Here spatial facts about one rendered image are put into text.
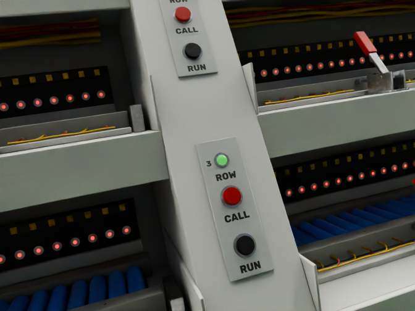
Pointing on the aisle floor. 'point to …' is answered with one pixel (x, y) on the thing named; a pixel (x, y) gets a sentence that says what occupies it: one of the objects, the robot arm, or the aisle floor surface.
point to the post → (212, 23)
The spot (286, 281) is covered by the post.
